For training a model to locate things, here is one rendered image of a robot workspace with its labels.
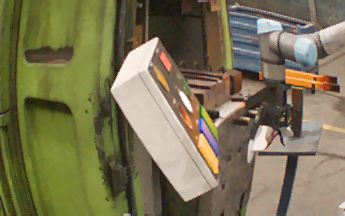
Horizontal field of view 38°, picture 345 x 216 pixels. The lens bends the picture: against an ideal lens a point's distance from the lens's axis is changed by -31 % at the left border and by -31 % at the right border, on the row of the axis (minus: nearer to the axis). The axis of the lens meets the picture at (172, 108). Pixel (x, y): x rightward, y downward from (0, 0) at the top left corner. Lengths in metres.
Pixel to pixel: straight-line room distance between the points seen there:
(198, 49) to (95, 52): 0.68
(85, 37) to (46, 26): 0.25
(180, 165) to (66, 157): 0.68
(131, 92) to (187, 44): 1.04
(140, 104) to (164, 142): 0.08
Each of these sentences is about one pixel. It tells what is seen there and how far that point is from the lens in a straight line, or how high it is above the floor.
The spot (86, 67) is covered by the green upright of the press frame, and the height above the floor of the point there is 1.12.
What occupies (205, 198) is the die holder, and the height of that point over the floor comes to 0.66.
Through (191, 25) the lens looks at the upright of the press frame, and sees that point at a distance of 2.29.
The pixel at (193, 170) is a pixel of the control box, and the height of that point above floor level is 1.00.
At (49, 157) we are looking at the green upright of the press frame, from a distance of 2.01.
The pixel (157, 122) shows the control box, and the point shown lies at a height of 1.10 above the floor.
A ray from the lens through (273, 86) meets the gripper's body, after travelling 1.47.
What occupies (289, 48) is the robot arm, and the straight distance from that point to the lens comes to 1.40.
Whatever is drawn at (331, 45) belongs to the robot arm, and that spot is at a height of 1.26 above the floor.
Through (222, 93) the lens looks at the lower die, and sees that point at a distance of 2.06.
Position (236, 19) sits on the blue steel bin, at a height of 0.61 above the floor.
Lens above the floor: 1.49
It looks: 17 degrees down
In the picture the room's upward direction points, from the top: 1 degrees counter-clockwise
